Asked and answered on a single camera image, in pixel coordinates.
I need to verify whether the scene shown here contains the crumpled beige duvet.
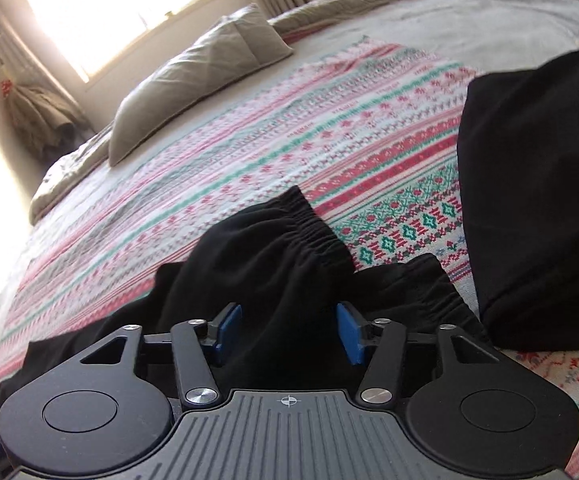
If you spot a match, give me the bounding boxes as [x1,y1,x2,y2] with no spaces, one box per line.
[29,0,396,223]

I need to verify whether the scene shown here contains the black pants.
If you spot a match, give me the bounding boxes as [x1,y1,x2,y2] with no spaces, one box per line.
[0,30,579,456]

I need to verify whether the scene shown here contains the left grey curtain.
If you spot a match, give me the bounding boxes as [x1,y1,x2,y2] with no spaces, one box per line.
[0,6,87,119]

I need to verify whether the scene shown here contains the striped patterned bed blanket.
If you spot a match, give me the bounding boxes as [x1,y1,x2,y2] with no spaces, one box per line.
[0,0,579,480]

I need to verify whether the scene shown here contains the beige pillow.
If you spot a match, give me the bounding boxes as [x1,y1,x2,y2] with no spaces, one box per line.
[108,4,293,166]

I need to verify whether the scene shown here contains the clothes hanging in corner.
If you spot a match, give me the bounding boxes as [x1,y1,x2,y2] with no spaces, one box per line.
[1,79,93,165]

